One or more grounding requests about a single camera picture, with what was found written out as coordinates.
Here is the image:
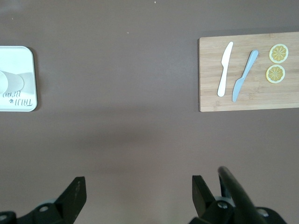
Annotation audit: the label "white plastic knife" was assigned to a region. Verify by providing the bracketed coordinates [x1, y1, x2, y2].
[217, 41, 234, 98]

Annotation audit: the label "bamboo cutting board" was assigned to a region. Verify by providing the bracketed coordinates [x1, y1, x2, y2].
[198, 31, 299, 113]

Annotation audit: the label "grey plastic knife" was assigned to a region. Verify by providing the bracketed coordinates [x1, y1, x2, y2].
[232, 49, 259, 103]

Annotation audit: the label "white plastic cup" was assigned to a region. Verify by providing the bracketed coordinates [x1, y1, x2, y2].
[0, 70, 25, 94]

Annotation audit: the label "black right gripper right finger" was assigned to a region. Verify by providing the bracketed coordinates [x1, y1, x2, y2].
[189, 175, 234, 224]

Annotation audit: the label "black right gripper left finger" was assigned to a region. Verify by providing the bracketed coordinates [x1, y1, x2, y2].
[16, 176, 87, 224]

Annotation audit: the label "cream tray with bear print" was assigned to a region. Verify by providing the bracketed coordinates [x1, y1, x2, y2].
[0, 46, 38, 112]

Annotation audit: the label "yellow lemon slice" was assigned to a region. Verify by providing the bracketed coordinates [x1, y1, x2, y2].
[265, 64, 286, 84]
[269, 43, 289, 64]

